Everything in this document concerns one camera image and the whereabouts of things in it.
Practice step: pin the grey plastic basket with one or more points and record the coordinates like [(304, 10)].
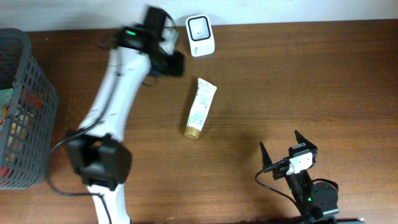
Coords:
[(29, 104)]

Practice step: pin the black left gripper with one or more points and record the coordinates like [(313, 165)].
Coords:
[(173, 66)]

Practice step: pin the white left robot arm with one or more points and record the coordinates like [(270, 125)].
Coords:
[(95, 149)]

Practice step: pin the white barcode scanner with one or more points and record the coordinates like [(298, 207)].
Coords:
[(200, 35)]

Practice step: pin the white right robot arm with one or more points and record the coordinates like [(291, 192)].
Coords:
[(315, 199)]

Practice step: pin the white cream tube gold cap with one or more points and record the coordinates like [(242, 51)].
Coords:
[(200, 109)]

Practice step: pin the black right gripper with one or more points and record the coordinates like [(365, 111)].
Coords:
[(282, 168)]

